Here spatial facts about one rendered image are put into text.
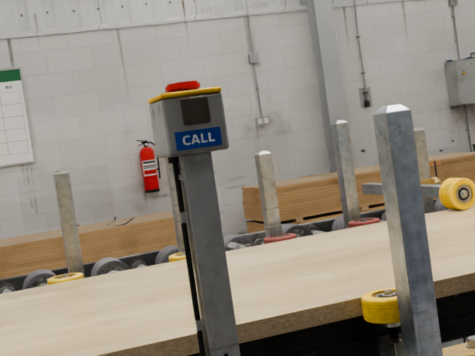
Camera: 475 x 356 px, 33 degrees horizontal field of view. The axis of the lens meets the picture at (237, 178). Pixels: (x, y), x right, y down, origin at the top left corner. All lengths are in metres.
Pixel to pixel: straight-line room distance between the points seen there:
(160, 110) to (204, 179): 0.09
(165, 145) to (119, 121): 7.31
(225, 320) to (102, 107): 7.30
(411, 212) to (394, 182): 0.04
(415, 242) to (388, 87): 8.23
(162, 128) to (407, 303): 0.38
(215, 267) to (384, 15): 8.47
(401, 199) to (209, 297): 0.27
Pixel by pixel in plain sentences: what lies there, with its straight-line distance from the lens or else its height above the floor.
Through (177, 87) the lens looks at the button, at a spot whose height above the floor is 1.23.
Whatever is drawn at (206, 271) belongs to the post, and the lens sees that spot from 0.91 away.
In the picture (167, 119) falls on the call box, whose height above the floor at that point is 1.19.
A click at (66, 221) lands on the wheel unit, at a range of 1.97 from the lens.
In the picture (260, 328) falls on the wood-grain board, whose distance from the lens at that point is 1.16.
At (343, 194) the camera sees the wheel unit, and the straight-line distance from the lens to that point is 2.19.
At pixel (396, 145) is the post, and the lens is 1.00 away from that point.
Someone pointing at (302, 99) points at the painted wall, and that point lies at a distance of 8.76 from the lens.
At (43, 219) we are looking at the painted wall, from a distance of 8.10.
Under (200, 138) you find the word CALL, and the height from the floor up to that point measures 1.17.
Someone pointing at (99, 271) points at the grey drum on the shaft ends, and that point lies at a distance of 2.37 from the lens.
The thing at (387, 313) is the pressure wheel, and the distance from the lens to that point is 1.16.
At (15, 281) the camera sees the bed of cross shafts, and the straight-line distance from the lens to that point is 2.51.
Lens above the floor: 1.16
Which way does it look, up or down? 3 degrees down
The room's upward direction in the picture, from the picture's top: 8 degrees counter-clockwise
